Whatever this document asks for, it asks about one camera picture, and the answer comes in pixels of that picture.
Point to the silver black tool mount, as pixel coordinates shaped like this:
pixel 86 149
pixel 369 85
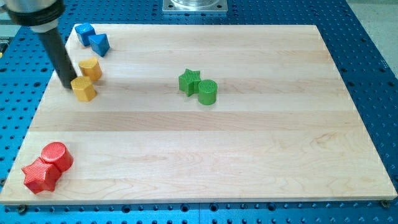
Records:
pixel 40 15

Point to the red cylinder block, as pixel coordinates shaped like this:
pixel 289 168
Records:
pixel 56 153

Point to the yellow heart block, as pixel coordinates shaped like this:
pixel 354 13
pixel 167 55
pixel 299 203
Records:
pixel 91 68

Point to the blue cube block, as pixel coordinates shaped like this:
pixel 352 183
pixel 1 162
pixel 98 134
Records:
pixel 83 32

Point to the light wooden board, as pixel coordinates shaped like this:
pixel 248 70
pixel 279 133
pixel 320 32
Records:
pixel 283 128

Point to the green star block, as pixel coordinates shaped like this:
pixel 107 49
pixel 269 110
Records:
pixel 188 81

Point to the red star block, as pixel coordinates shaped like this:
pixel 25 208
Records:
pixel 41 176

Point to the yellow hexagon block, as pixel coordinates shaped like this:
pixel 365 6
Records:
pixel 83 88

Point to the green cylinder block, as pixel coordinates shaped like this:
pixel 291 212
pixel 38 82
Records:
pixel 207 92

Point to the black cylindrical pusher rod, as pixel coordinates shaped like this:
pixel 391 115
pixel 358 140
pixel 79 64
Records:
pixel 58 55

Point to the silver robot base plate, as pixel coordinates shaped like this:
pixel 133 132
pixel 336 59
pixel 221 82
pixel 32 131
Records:
pixel 194 5

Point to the blue perforated metal table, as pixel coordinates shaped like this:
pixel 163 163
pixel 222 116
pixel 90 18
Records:
pixel 25 71

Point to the blue triangle block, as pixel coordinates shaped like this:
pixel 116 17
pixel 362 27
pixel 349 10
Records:
pixel 99 44

